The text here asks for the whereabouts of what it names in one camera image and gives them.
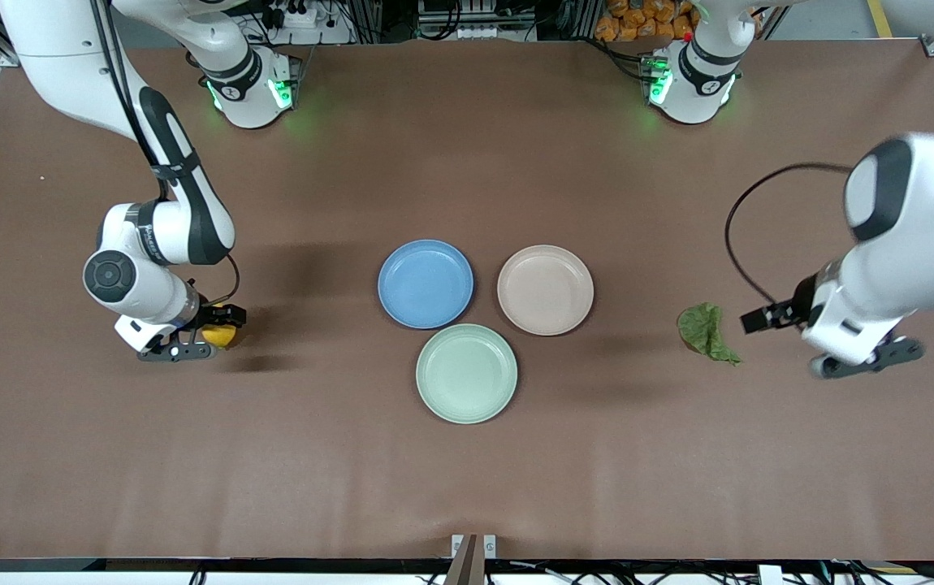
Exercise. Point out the yellow lemon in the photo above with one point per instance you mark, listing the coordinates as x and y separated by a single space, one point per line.
219 335

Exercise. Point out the green lettuce leaf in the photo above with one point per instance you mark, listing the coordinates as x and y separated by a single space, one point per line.
702 329

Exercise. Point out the blue plate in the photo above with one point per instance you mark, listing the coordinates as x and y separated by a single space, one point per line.
425 284

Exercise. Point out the beige plate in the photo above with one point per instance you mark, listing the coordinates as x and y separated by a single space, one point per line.
546 290

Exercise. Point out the light green plate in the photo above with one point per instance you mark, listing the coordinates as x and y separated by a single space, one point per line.
467 374

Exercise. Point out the white power strip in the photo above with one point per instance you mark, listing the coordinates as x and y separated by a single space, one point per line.
304 24

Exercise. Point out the bag of oranges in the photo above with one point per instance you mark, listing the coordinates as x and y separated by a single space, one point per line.
646 20

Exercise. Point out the white electronics box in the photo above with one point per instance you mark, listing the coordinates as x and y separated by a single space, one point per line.
475 20

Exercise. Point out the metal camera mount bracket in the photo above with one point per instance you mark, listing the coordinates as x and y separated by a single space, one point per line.
473 556

